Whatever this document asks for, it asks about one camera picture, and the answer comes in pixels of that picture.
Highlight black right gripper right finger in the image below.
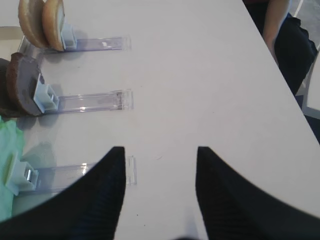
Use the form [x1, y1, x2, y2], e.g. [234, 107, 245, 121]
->
[195, 146, 320, 240]

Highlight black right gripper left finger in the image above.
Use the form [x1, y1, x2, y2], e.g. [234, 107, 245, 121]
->
[0, 146, 126, 240]

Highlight green lettuce leaf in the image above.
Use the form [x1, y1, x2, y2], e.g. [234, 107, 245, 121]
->
[0, 118, 25, 221]

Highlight brown meat patty inner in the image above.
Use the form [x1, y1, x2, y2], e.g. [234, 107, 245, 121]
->
[0, 58, 25, 118]

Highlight brown meat patty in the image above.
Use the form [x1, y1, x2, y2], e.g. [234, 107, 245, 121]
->
[5, 52, 42, 117]
[0, 58, 25, 118]

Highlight brown meat patty outer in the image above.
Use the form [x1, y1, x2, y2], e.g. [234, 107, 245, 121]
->
[5, 52, 42, 117]

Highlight clear long strip right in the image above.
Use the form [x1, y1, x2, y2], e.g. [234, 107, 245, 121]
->
[17, 36, 46, 66]

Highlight seated person dark clothes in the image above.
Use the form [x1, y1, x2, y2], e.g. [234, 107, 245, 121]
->
[243, 0, 318, 95]

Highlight brown bun half outer right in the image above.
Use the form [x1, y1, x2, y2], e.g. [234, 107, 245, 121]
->
[42, 0, 65, 51]

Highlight brown bun half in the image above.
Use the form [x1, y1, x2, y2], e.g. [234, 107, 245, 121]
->
[42, 0, 65, 51]
[18, 0, 49, 48]

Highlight brown bun half inner right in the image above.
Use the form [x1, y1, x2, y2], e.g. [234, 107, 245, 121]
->
[18, 0, 49, 48]

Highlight clear rail lettuce holder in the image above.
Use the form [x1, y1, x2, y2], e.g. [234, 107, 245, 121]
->
[21, 156, 137, 196]

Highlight white pusher block lettuce rail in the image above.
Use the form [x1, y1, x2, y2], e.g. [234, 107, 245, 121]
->
[5, 152, 39, 196]

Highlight clear rail patty holder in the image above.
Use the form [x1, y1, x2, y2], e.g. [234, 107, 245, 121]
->
[54, 89, 134, 114]

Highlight white pusher block patty rail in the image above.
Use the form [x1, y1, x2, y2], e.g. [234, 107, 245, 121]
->
[33, 73, 59, 114]

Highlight clear rail right bun holder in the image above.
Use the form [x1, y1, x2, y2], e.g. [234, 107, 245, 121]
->
[64, 36, 132, 52]

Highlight white pusher block bun rail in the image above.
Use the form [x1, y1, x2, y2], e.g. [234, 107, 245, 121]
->
[60, 19, 77, 50]

